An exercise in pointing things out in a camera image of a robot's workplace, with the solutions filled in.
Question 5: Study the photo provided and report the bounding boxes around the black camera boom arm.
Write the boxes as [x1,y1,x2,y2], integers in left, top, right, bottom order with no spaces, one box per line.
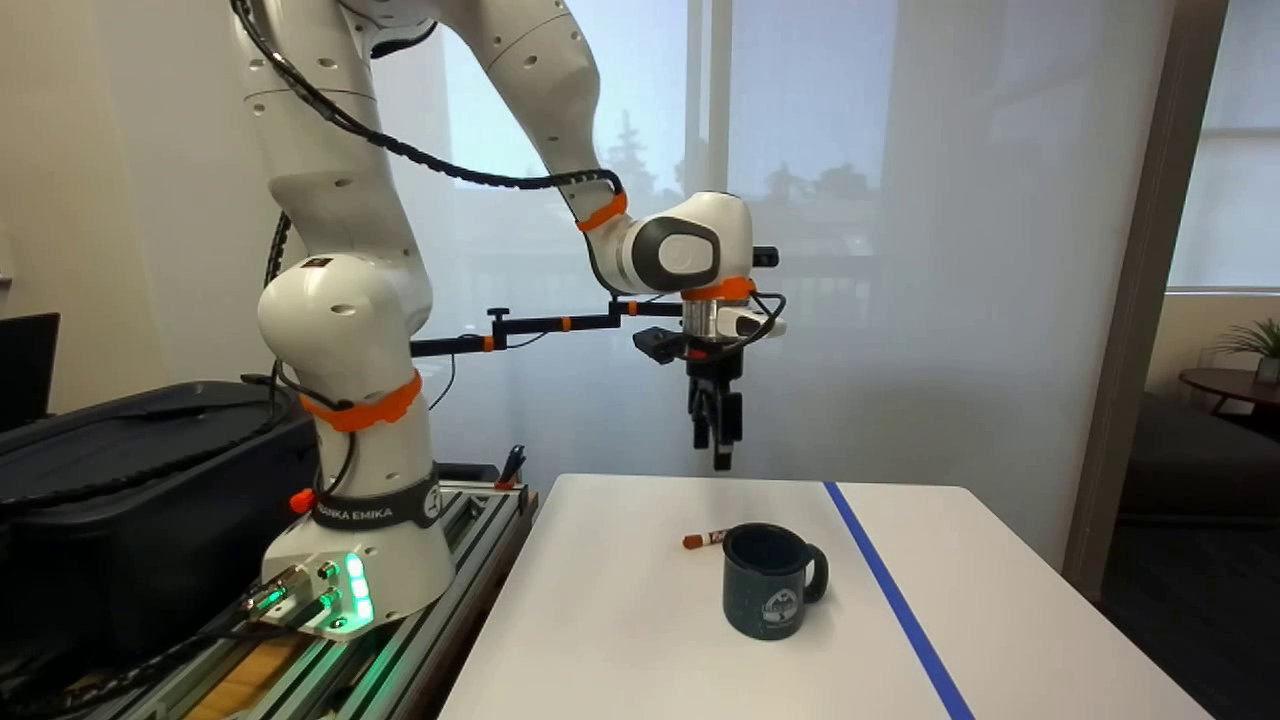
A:
[406,297,690,361]

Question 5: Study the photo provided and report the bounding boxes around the dark round side table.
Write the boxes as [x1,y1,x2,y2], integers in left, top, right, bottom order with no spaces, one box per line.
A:
[1176,364,1280,437]

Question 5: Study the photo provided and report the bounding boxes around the blue tape line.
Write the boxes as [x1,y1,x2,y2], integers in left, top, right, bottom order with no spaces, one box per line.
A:
[822,477,982,720]

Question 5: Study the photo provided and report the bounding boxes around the black corrugated cable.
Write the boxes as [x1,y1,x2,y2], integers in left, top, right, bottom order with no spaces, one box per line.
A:
[227,0,627,292]

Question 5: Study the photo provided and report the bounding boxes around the green potted plant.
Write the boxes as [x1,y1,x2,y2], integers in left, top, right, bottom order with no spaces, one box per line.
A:
[1234,315,1280,387]

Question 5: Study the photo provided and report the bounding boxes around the black monitor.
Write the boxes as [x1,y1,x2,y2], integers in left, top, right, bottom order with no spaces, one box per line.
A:
[0,307,65,431]

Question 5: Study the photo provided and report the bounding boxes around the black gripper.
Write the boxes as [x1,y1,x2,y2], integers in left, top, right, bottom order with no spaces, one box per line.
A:
[680,292,778,477]

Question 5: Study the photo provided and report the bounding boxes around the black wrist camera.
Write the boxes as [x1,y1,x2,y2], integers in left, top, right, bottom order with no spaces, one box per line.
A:
[627,323,694,368]

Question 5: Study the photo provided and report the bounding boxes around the aluminium rail robot base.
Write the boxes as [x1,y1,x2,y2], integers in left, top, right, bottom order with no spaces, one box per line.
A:
[75,472,538,720]

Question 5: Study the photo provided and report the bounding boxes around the dark teal enamel mug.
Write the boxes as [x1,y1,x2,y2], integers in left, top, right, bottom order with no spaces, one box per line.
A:
[722,520,833,646]

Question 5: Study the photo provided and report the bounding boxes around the black fabric case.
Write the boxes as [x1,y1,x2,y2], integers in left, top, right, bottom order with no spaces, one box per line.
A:
[0,378,323,686]

